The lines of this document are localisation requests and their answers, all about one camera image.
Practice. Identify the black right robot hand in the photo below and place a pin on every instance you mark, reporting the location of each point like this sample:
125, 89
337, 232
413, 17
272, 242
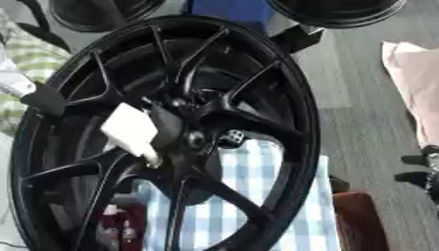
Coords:
427, 181

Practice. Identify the black wheel stand clamp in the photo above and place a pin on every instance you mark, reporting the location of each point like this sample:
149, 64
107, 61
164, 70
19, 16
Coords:
47, 99

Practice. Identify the dark red object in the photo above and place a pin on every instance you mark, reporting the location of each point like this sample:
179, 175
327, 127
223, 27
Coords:
121, 225

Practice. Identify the large black spoked wheel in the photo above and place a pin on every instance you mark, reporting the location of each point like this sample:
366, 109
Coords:
268, 130

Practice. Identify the person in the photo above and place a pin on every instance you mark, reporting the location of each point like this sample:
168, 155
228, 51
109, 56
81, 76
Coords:
414, 85

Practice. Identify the black round wheel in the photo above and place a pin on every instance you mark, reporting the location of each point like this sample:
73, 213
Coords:
86, 19
337, 14

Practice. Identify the black wheel stand bracket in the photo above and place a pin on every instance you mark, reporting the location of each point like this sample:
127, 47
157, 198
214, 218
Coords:
297, 37

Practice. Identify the blue box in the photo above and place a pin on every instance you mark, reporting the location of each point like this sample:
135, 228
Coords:
234, 13

